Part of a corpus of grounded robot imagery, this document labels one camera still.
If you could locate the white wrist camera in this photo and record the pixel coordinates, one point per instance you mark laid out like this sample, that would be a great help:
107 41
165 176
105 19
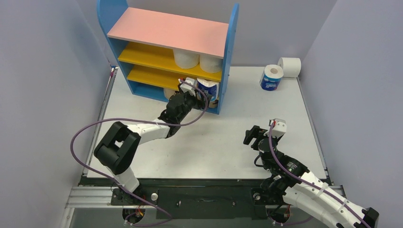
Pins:
279 129
188 85

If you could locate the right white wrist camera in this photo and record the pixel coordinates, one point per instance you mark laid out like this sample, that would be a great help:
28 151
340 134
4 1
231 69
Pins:
279 129

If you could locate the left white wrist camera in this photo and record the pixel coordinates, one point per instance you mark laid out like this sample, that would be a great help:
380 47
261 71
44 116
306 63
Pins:
188 85

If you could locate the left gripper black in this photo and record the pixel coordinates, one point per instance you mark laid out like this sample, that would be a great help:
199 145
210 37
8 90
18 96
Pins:
199 104

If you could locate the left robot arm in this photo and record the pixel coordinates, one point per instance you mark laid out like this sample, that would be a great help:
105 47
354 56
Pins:
117 148

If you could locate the blue roll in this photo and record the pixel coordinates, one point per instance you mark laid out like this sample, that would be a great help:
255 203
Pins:
271 77
210 88

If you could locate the brown cartoon roll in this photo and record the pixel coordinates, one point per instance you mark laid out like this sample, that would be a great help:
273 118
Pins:
168 93

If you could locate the blue roll back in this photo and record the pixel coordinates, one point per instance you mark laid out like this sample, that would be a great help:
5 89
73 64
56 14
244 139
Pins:
271 77

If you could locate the blue pink yellow shelf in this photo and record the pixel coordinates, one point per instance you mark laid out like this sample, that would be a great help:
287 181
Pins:
142 42

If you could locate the blue roll front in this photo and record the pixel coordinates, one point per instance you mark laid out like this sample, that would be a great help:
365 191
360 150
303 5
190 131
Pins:
210 88

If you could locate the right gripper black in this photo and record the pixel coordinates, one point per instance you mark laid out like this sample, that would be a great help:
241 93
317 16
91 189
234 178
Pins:
256 136

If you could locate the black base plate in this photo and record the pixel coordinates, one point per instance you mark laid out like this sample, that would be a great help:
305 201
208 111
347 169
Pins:
194 198

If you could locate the white roll lying at back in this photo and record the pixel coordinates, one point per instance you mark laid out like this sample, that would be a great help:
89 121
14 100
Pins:
291 66

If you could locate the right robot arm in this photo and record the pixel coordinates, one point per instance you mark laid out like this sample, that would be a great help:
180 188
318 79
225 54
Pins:
292 183

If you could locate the plain white toilet roll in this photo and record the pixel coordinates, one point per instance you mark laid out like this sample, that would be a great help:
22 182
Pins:
210 64

